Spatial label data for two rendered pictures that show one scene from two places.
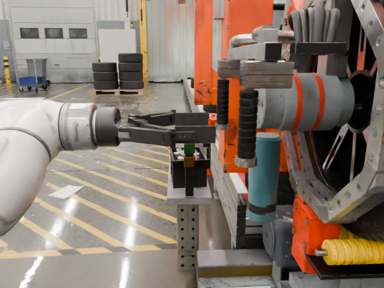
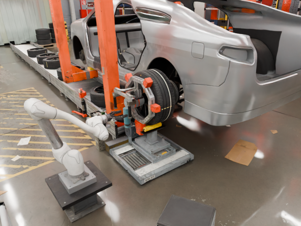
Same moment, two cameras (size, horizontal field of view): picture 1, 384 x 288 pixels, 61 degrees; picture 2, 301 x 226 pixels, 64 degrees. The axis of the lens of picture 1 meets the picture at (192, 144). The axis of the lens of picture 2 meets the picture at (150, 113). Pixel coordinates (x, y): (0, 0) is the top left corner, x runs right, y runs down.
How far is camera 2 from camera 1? 2.07 m
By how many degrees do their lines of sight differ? 31
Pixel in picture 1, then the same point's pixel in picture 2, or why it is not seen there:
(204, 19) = (63, 41)
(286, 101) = not seen: hidden behind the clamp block
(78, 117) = (105, 118)
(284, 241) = (132, 131)
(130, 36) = not seen: outside the picture
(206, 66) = (68, 64)
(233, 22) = (109, 76)
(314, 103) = (137, 102)
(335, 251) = (145, 128)
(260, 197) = (127, 122)
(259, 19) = (115, 75)
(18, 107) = (95, 119)
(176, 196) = not seen: hidden behind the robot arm
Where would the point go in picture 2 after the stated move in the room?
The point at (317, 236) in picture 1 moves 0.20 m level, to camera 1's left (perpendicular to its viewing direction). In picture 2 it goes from (141, 127) to (127, 131)
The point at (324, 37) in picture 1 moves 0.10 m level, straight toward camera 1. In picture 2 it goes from (139, 96) to (141, 99)
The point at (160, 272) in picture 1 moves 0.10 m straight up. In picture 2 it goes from (94, 153) to (93, 147)
